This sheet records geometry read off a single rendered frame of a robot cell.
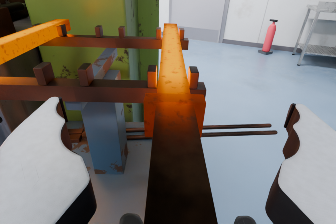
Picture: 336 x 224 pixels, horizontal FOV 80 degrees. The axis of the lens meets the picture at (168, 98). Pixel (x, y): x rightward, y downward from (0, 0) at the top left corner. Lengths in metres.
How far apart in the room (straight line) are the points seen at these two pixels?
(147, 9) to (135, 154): 0.73
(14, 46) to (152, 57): 0.80
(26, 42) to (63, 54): 0.30
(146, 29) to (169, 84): 0.88
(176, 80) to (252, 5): 3.97
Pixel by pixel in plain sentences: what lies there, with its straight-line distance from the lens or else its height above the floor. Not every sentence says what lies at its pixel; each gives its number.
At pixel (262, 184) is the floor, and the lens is 1.45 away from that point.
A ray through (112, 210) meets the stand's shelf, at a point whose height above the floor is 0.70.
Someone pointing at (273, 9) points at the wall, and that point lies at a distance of 4.16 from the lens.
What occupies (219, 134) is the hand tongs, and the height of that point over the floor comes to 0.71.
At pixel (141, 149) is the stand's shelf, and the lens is 0.51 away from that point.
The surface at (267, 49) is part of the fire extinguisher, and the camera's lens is 3.89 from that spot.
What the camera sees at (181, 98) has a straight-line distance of 0.15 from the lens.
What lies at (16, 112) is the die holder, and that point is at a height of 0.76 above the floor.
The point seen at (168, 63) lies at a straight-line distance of 0.23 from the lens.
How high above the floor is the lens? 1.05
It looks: 30 degrees down
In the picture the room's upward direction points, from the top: 2 degrees clockwise
